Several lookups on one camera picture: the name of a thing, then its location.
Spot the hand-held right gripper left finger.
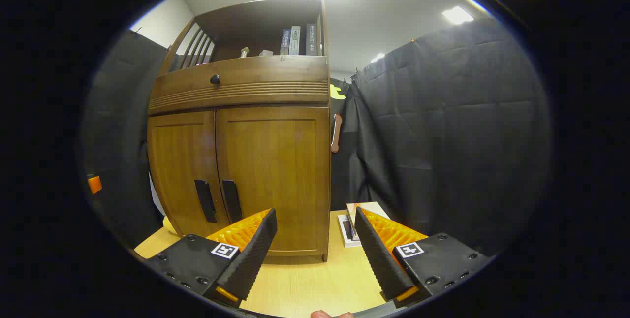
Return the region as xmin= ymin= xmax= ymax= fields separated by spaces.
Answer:
xmin=143 ymin=208 xmax=278 ymax=308

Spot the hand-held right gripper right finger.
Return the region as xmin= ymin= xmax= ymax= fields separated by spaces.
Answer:
xmin=354 ymin=206 xmax=493 ymax=309

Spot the black door handle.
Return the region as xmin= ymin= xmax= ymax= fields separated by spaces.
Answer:
xmin=222 ymin=180 xmax=243 ymax=223
xmin=194 ymin=179 xmax=218 ymax=223

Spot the wooden shoe cabinet door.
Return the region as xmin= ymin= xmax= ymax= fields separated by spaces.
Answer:
xmin=148 ymin=111 xmax=230 ymax=238
xmin=216 ymin=107 xmax=330 ymax=255

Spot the wooden double-door shoe cabinet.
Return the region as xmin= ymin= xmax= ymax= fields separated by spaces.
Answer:
xmin=147 ymin=0 xmax=331 ymax=264

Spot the wooden cabinet drawer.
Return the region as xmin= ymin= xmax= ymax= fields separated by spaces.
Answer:
xmin=149 ymin=56 xmax=329 ymax=115

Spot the small white box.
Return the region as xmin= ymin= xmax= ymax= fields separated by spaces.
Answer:
xmin=338 ymin=214 xmax=362 ymax=248

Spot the beige book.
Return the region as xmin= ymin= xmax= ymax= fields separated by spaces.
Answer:
xmin=346 ymin=202 xmax=390 ymax=224

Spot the brown wooden shoehorn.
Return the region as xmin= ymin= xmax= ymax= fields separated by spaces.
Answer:
xmin=331 ymin=114 xmax=343 ymax=153

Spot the black backdrop cloth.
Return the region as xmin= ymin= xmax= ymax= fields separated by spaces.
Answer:
xmin=81 ymin=17 xmax=550 ymax=255

